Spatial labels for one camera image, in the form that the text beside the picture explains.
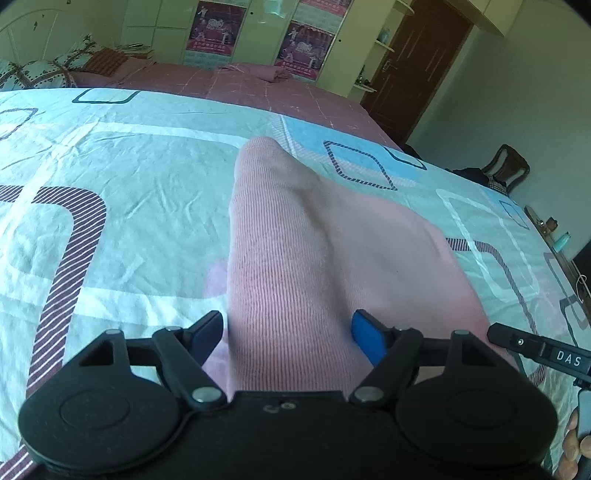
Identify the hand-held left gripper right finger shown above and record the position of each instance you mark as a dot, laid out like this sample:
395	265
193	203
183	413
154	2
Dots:
367	334

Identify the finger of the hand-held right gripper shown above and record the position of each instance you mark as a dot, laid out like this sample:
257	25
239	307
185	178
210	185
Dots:
545	353

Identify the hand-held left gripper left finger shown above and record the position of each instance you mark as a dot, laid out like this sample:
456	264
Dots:
207	332

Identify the pink knit garment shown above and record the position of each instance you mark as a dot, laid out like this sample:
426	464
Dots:
300	258

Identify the dark clothes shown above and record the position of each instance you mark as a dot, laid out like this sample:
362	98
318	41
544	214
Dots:
473	174

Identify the person's right hand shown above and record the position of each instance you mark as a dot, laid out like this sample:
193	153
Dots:
572	447

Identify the wooden desk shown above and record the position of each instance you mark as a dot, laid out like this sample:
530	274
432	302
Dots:
561	258

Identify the small teal bottle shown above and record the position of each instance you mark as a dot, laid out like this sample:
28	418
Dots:
562	242

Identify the patterned light bed sheet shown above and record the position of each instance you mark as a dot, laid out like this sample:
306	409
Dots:
115	194

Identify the wooden chair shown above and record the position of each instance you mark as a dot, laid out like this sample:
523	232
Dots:
508	166

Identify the pink checked bedspread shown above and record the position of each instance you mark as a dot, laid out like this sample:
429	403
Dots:
258	99

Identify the folded pink blanket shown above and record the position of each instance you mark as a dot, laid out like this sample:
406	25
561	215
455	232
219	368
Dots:
258	71

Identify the brown wooden door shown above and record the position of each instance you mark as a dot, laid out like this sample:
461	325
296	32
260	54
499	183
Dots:
415	69

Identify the cream corner shelves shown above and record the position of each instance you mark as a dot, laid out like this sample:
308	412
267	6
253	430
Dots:
383	46

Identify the striped brown cushion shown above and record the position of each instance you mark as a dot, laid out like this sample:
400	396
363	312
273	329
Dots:
105	61

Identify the stack of books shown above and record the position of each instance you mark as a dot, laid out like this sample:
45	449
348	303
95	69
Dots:
134	50

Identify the teal bottle on shelf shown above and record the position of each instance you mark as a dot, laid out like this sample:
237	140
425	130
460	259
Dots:
384	34

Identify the white bed headboard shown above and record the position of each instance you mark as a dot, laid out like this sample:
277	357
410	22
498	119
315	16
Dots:
27	32

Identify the wall poster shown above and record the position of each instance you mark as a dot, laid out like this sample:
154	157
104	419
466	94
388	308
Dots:
214	32
325	7
302	50

